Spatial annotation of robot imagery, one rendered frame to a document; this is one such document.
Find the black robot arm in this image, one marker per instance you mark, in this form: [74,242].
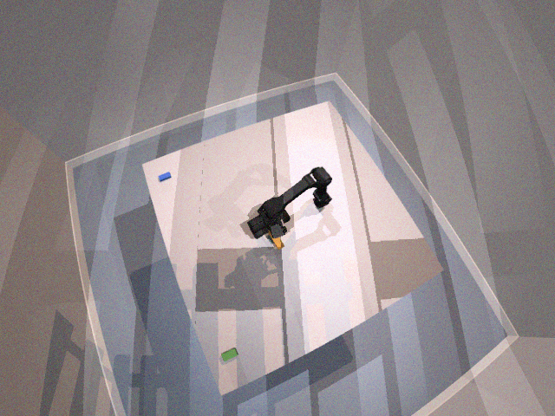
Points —
[271,209]

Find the small blue block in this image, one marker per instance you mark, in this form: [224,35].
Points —
[167,175]

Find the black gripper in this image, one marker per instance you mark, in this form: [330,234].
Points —
[285,217]

